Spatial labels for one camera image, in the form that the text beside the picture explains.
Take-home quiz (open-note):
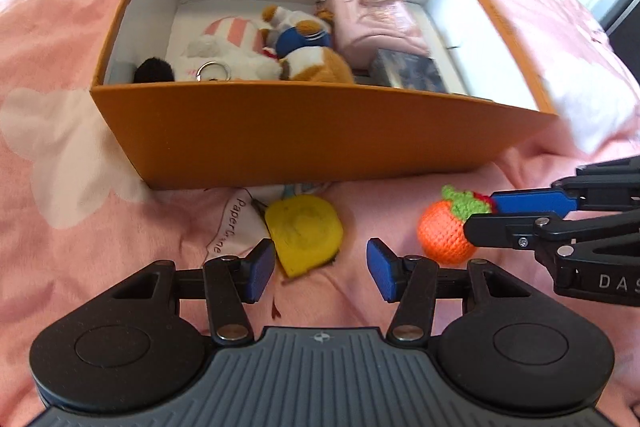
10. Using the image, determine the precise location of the white rectangular box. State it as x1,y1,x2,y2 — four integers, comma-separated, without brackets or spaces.
165,0,469,95

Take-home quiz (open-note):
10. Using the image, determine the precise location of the white pink striped plush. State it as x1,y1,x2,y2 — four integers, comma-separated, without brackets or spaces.
175,16,282,81

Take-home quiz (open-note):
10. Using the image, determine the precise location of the pink bed duvet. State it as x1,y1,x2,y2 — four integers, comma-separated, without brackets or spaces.
1,0,639,426

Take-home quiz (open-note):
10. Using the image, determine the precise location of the black fluffy pompom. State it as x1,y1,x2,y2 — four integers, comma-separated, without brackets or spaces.
132,57,175,83

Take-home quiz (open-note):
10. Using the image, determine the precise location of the pink fabric pouch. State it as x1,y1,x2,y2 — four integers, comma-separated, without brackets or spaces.
317,0,430,70

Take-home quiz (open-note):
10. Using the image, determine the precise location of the brown dog plush toy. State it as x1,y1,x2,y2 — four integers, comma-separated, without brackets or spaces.
262,4,355,84

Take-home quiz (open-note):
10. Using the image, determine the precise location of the orange cardboard storage box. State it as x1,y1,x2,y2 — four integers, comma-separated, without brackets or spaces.
90,0,556,188

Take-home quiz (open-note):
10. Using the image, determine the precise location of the yellow tape measure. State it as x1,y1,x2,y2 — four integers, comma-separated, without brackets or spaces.
252,194,344,279

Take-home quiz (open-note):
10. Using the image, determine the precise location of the orange crochet fruit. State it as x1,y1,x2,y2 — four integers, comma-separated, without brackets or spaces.
416,185,496,267

